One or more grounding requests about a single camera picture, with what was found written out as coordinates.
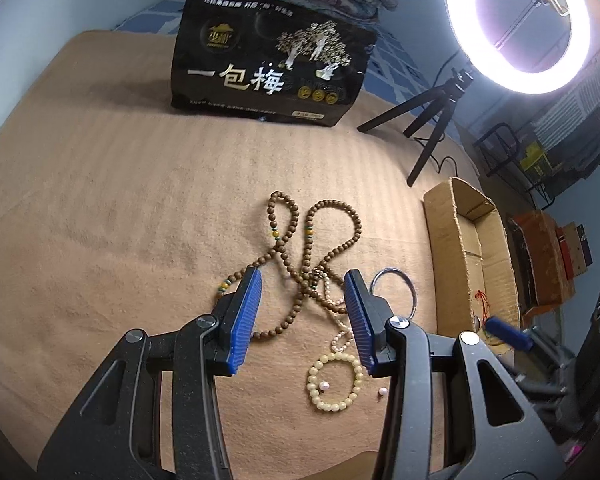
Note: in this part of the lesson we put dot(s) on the black metal clothes rack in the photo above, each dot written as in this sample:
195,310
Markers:
500,128

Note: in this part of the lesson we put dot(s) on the red box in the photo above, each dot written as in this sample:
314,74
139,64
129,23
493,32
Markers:
575,250

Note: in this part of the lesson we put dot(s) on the cardboard box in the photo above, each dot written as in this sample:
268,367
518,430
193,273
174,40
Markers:
455,260

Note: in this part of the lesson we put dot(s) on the dark hanging clothes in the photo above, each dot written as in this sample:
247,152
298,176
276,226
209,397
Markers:
597,135

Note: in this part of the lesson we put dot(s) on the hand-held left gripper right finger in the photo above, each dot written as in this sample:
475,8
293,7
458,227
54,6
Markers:
360,320

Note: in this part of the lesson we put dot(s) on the white striped hanging cloth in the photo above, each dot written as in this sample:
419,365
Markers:
560,115

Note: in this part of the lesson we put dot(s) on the blue bangle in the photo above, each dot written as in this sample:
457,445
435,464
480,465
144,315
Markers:
410,285

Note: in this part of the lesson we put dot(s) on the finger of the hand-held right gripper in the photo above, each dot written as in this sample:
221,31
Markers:
510,335

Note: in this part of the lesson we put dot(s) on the black printed package box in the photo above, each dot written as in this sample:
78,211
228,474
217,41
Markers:
260,60

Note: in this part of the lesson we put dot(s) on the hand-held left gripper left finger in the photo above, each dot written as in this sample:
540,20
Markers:
245,320

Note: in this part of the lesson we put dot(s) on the black tripod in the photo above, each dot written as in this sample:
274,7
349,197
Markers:
426,152

